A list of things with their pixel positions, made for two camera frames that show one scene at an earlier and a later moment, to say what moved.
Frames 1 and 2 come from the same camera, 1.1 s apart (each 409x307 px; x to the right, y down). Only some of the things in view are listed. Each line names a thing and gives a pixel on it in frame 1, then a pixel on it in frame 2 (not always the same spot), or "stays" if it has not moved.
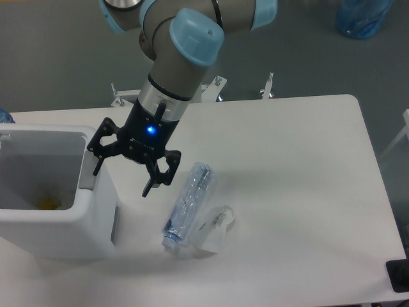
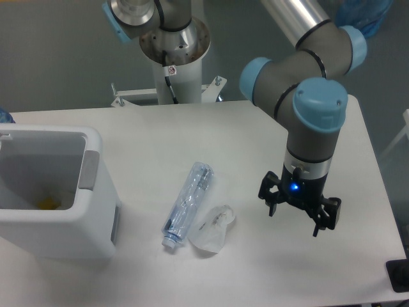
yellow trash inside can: [48, 203] stays
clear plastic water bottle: [187, 203] stays
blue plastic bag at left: [6, 117] stays
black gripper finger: [156, 177] -> [328, 217]
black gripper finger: [107, 127] -> [270, 191]
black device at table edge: [398, 272] stays
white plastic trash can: [39, 161] stays
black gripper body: [145, 133] -> [296, 188]
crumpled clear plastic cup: [208, 231] stays
